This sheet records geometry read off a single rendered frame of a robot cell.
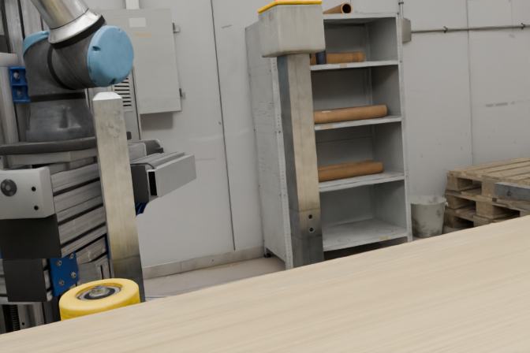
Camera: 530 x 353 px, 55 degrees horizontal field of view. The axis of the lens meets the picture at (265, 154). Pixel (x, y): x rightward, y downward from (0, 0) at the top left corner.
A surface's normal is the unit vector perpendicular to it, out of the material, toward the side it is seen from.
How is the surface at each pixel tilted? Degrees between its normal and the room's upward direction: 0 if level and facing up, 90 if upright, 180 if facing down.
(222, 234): 90
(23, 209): 90
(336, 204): 90
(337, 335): 0
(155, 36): 90
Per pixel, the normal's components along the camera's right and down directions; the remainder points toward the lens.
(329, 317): -0.08, -0.99
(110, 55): 0.88, 0.09
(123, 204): 0.38, 0.07
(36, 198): -0.18, 0.13
